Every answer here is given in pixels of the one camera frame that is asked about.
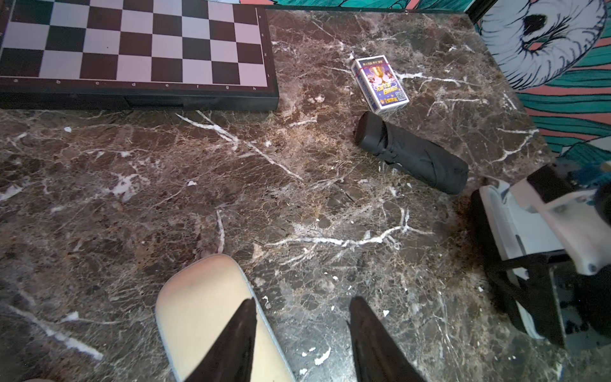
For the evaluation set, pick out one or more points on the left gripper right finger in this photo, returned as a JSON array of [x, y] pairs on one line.
[[376, 356]]

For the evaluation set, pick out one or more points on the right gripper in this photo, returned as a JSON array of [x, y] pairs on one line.
[[569, 309]]

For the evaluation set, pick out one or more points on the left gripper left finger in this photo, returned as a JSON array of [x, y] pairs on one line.
[[231, 356]]

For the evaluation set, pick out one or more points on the white umbrella case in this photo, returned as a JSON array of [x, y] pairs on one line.
[[196, 304]]

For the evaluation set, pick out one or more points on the grey umbrella case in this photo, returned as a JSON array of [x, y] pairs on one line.
[[503, 231]]

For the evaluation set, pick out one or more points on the black umbrella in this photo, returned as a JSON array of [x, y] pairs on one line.
[[420, 158]]

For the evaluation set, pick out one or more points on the playing card box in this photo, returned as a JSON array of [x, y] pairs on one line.
[[380, 85]]

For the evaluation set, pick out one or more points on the folding chessboard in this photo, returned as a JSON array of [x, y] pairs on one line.
[[122, 55]]

